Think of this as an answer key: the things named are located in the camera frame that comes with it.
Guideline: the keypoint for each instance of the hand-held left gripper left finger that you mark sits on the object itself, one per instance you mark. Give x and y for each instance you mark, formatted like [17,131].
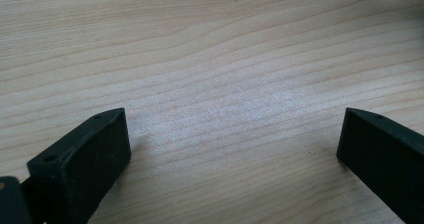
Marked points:
[83,164]

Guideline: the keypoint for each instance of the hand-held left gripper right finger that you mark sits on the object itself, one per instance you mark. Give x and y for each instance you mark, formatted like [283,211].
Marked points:
[386,157]

